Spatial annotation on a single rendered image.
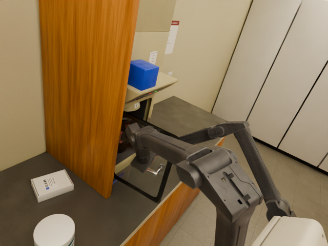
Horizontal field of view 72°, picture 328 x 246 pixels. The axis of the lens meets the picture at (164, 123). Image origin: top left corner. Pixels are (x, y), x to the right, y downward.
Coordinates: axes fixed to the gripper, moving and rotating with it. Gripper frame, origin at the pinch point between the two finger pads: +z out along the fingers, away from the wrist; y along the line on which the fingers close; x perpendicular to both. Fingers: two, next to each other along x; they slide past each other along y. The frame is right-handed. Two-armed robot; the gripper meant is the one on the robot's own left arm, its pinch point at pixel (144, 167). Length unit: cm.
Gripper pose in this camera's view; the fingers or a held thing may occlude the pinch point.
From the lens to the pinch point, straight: 101.8
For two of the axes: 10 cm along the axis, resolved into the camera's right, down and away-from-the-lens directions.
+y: -5.1, 6.8, -5.2
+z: -0.2, 5.9, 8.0
